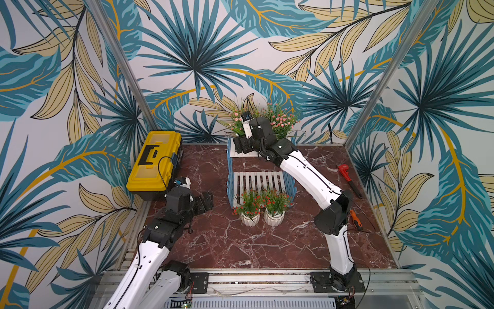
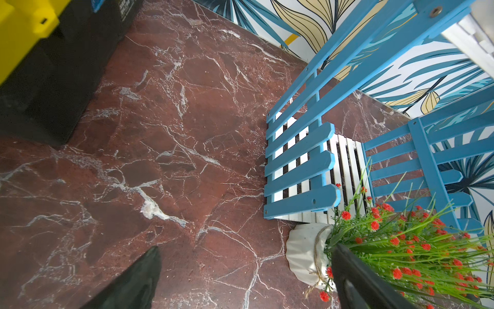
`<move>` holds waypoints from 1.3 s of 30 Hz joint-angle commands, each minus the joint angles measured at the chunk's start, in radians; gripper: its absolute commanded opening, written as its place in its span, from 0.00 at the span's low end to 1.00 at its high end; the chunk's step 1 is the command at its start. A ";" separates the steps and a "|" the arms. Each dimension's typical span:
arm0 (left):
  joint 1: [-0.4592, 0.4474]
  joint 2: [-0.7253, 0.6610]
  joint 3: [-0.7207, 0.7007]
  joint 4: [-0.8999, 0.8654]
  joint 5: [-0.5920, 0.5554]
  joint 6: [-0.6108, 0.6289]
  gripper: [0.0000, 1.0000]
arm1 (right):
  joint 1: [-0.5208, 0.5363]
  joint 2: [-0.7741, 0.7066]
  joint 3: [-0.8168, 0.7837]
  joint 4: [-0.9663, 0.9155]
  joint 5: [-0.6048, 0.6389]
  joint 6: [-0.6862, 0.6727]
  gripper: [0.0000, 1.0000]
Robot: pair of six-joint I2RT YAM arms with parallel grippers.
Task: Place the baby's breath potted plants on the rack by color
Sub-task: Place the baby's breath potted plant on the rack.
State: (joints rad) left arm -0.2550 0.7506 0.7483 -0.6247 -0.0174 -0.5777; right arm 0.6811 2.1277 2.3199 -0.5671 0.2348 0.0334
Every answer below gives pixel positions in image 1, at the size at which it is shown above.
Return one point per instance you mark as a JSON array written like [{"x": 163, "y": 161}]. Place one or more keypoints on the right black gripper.
[{"x": 247, "y": 144}]

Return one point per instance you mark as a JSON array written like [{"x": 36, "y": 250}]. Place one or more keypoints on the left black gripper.
[{"x": 202, "y": 208}]

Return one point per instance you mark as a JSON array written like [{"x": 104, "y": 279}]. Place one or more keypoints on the pink flower pot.
[
  {"x": 282, "y": 120},
  {"x": 234, "y": 120}
]

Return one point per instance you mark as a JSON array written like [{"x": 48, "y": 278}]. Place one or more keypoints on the red flower pot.
[
  {"x": 250, "y": 208},
  {"x": 275, "y": 204}
]

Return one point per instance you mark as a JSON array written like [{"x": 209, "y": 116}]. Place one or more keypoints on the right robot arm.
[{"x": 258, "y": 136}]

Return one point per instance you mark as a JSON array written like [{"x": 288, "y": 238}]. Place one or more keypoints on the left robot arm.
[{"x": 148, "y": 283}]

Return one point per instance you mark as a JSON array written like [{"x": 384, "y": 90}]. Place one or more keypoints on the blue white two-tier rack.
[{"x": 246, "y": 174}]

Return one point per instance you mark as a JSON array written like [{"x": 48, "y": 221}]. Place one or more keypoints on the yellow black toolbox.
[{"x": 157, "y": 165}]

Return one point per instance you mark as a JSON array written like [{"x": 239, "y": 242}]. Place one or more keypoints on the red pipe wrench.
[{"x": 344, "y": 171}]

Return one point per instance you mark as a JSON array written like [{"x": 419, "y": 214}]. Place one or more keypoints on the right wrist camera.
[{"x": 246, "y": 118}]

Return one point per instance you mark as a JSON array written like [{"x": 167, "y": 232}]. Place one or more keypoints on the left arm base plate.
[{"x": 193, "y": 283}]

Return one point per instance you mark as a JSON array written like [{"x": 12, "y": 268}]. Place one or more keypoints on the orange handled screwdriver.
[{"x": 355, "y": 220}]

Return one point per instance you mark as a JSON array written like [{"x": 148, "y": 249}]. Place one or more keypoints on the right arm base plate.
[{"x": 328, "y": 282}]

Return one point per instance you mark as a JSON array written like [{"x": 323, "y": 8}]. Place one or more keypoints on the aluminium front rail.
[{"x": 290, "y": 288}]

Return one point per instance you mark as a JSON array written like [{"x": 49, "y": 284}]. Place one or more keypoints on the left corner metal post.
[{"x": 115, "y": 46}]

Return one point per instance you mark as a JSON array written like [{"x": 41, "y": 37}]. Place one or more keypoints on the corner metal post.
[
  {"x": 425, "y": 10},
  {"x": 115, "y": 46}
]

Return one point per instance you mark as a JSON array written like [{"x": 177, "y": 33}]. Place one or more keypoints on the right corner metal post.
[{"x": 425, "y": 10}]

